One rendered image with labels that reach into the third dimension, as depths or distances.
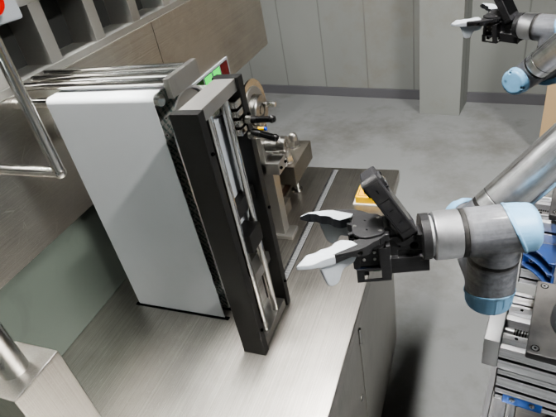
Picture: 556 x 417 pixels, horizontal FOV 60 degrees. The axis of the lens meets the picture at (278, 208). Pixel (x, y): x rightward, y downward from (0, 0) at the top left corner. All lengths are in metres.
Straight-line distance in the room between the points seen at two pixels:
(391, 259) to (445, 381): 1.36
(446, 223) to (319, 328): 0.43
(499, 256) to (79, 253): 0.89
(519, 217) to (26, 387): 0.74
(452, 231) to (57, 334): 0.87
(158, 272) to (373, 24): 3.37
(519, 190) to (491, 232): 0.15
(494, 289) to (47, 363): 0.68
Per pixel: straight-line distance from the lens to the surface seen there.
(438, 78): 3.87
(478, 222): 0.74
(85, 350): 1.21
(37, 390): 0.82
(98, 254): 1.25
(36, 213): 1.11
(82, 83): 0.96
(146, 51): 1.39
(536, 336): 1.18
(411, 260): 0.76
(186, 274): 1.07
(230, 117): 0.81
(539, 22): 1.64
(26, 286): 1.12
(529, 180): 0.87
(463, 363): 2.14
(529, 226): 0.76
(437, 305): 2.33
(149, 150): 0.90
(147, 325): 1.19
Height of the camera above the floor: 1.69
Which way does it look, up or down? 34 degrees down
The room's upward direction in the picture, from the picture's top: 12 degrees counter-clockwise
